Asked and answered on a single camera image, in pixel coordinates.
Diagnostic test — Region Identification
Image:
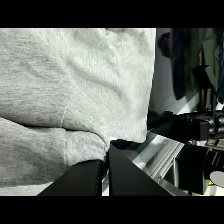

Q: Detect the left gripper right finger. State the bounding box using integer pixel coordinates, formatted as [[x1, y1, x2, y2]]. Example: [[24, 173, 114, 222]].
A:
[[108, 139, 175, 197]]

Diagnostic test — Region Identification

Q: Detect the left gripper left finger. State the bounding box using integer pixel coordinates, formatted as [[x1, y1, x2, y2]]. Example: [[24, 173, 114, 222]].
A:
[[38, 159, 105, 197]]

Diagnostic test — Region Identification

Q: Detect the grey sweatshirt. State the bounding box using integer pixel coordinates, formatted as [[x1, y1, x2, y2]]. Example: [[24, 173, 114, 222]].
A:
[[0, 28, 157, 197]]

